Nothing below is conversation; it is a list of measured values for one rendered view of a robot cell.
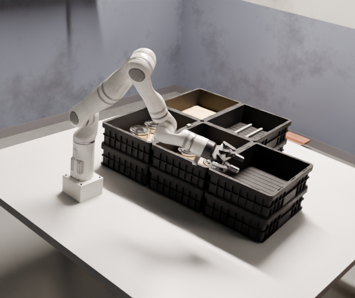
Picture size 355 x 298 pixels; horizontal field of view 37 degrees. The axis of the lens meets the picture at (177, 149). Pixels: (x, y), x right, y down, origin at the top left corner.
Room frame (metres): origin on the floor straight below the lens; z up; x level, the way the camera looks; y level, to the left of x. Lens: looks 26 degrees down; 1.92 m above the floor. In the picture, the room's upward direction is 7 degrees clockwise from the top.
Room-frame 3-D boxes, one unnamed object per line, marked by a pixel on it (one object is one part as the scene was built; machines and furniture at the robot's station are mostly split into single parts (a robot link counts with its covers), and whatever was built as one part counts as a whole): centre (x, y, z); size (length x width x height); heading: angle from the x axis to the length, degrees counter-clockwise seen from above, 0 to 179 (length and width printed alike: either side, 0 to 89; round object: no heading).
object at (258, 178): (1.99, -0.36, 0.87); 0.40 x 0.30 x 0.11; 146
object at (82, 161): (1.99, 0.39, 0.87); 0.09 x 0.09 x 0.17; 57
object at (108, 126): (2.33, 0.13, 0.92); 0.40 x 0.30 x 0.02; 146
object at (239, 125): (2.49, -0.34, 0.87); 0.40 x 0.30 x 0.11; 146
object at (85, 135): (1.99, 0.39, 1.02); 0.09 x 0.09 x 0.17; 53
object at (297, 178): (1.99, -0.36, 0.92); 0.40 x 0.30 x 0.02; 146
